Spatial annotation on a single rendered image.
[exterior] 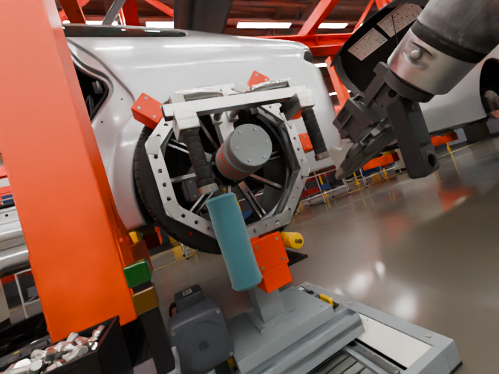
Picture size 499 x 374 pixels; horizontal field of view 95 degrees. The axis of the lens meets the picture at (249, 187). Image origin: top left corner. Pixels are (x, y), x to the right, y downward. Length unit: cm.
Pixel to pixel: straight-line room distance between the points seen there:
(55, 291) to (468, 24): 79
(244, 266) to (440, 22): 57
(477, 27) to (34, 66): 82
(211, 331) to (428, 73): 81
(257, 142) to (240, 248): 30
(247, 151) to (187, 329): 58
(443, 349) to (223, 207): 81
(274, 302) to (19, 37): 110
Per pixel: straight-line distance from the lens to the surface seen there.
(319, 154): 67
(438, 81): 38
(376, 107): 43
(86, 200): 66
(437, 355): 103
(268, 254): 79
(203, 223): 73
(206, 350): 88
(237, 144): 65
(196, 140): 54
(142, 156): 85
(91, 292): 67
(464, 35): 36
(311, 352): 99
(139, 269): 49
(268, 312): 101
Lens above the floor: 71
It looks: 3 degrees up
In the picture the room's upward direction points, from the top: 18 degrees counter-clockwise
